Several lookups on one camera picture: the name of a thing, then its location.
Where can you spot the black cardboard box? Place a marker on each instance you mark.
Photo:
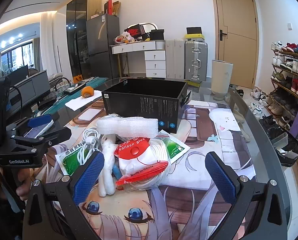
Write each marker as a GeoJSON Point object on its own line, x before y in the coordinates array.
{"type": "Point", "coordinates": [139, 110]}

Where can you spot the white paper napkin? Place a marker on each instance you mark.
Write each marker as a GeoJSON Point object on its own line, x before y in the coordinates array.
{"type": "Point", "coordinates": [76, 103]}

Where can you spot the white drawer unit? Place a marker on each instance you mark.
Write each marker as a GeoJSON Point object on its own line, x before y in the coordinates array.
{"type": "Point", "coordinates": [155, 63]}

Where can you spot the white phone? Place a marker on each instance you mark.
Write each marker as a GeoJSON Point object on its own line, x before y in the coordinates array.
{"type": "Point", "coordinates": [39, 131]}

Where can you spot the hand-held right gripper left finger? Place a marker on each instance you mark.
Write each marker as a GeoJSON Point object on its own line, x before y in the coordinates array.
{"type": "Point", "coordinates": [89, 177]}

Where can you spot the wooden door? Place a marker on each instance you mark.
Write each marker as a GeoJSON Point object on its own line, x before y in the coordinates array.
{"type": "Point", "coordinates": [238, 55]}

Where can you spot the red and white tubing bag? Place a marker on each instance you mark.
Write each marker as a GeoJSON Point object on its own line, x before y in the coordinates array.
{"type": "Point", "coordinates": [139, 165]}

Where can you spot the patterned rug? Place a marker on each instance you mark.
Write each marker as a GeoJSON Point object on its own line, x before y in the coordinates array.
{"type": "Point", "coordinates": [195, 93]}

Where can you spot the white desk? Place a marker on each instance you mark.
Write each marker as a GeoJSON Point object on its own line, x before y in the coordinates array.
{"type": "Point", "coordinates": [131, 47]}

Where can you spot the white cylindrical bin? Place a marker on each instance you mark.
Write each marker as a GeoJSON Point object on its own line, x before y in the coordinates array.
{"type": "Point", "coordinates": [221, 80]}

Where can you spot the teal table mat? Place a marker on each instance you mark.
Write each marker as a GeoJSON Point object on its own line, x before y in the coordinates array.
{"type": "Point", "coordinates": [96, 81]}

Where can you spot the beige suitcase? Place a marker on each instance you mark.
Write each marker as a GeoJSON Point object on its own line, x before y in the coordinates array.
{"type": "Point", "coordinates": [175, 60]}

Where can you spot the black trash bag bin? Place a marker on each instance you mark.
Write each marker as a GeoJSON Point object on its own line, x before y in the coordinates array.
{"type": "Point", "coordinates": [288, 152]}

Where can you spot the black tray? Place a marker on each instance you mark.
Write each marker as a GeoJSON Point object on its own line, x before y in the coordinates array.
{"type": "Point", "coordinates": [74, 90]}

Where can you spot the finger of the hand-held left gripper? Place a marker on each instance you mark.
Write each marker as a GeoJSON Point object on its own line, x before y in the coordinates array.
{"type": "Point", "coordinates": [40, 121]}
{"type": "Point", "coordinates": [54, 137]}

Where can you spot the orange fruit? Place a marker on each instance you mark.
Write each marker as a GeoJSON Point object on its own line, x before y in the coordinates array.
{"type": "Point", "coordinates": [87, 92]}

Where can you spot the person's left hand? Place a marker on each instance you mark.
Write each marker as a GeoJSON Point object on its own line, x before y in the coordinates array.
{"type": "Point", "coordinates": [24, 190]}

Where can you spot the black computer monitor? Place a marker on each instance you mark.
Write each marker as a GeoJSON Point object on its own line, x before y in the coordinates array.
{"type": "Point", "coordinates": [31, 87]}

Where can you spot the yellow and black box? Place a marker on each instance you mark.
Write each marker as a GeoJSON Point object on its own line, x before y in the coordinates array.
{"type": "Point", "coordinates": [195, 38]}

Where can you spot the green medicine packet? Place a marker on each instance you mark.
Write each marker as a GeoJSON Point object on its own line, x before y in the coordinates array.
{"type": "Point", "coordinates": [176, 148]}
{"type": "Point", "coordinates": [69, 162]}

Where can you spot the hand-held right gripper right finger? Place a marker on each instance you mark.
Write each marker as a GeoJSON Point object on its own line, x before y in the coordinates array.
{"type": "Point", "coordinates": [221, 177]}

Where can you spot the silver suitcase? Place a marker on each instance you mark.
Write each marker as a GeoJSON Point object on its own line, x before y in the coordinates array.
{"type": "Point", "coordinates": [196, 60]}

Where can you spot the white foam piece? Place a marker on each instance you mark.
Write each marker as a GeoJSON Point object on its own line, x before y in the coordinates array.
{"type": "Point", "coordinates": [129, 127]}

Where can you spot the orange paper bag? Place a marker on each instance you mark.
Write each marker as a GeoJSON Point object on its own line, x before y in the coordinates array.
{"type": "Point", "coordinates": [77, 79]}

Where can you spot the dark cloth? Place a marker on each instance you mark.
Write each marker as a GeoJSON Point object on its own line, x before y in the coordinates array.
{"type": "Point", "coordinates": [266, 122]}

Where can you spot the brown carton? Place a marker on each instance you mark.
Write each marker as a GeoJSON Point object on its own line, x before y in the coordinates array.
{"type": "Point", "coordinates": [116, 8]}

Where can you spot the pile of white sneakers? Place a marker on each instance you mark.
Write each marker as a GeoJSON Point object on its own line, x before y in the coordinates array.
{"type": "Point", "coordinates": [258, 97]}

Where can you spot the tall black cabinet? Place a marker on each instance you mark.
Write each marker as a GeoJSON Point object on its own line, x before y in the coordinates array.
{"type": "Point", "coordinates": [75, 30]}

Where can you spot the black bag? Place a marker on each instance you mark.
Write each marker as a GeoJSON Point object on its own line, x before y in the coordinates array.
{"type": "Point", "coordinates": [156, 35]}

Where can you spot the grey refrigerator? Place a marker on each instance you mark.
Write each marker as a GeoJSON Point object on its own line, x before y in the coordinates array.
{"type": "Point", "coordinates": [101, 42]}

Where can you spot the plastic bag of snacks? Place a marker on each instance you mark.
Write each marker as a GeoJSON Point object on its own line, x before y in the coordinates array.
{"type": "Point", "coordinates": [124, 38]}

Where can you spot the printed cartoon table mat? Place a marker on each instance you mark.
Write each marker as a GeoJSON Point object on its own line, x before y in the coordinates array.
{"type": "Point", "coordinates": [189, 170]}

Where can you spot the wicker chair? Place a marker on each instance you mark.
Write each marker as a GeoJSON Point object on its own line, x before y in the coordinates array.
{"type": "Point", "coordinates": [60, 82]}

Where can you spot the white plush toy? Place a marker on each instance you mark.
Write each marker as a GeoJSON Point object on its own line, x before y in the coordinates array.
{"type": "Point", "coordinates": [106, 177]}

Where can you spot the red and black shoe box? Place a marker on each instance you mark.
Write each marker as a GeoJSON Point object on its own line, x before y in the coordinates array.
{"type": "Point", "coordinates": [134, 31]}

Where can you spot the white curtain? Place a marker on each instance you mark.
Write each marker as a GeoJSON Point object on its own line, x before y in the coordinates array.
{"type": "Point", "coordinates": [46, 42]}

